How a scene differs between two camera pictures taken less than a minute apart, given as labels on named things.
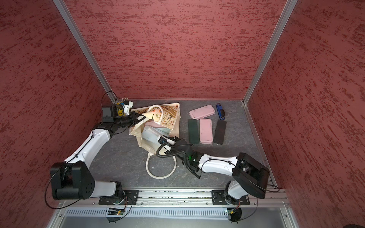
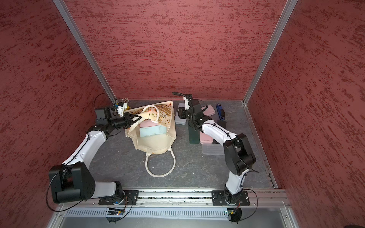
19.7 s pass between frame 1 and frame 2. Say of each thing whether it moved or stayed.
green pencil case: stayed
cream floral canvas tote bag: stayed
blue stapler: stayed
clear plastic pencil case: moved
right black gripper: moved
